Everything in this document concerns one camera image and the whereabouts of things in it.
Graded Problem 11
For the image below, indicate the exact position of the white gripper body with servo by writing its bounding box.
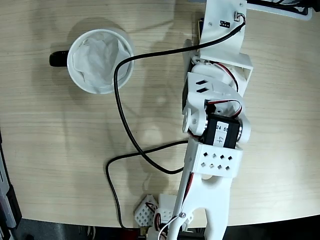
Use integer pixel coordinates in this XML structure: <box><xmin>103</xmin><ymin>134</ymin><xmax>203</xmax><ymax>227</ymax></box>
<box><xmin>191</xmin><ymin>56</ymin><xmax>240</xmax><ymax>88</ymax></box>

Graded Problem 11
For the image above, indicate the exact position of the blue pen with gold clip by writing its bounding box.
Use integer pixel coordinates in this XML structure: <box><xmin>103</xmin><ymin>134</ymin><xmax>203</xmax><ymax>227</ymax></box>
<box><xmin>198</xmin><ymin>16</ymin><xmax>205</xmax><ymax>40</ymax></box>

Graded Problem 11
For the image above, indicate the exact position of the crumpled white tissue paper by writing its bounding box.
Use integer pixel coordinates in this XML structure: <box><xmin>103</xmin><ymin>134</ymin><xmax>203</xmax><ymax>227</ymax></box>
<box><xmin>71</xmin><ymin>33</ymin><xmax>132</xmax><ymax>89</ymax></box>

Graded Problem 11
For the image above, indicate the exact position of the white camera mount with lens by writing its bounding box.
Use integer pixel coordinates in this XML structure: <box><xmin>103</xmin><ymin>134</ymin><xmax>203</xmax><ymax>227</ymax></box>
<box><xmin>199</xmin><ymin>0</ymin><xmax>254</xmax><ymax>84</ymax></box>

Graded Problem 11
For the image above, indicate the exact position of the black camera cable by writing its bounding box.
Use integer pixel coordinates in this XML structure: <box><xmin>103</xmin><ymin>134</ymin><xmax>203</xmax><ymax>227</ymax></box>
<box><xmin>106</xmin><ymin>13</ymin><xmax>247</xmax><ymax>231</ymax></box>

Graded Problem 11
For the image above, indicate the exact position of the white mug with black handle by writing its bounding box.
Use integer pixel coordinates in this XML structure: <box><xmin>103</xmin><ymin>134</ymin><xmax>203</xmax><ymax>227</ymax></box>
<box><xmin>48</xmin><ymin>28</ymin><xmax>135</xmax><ymax>96</ymax></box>

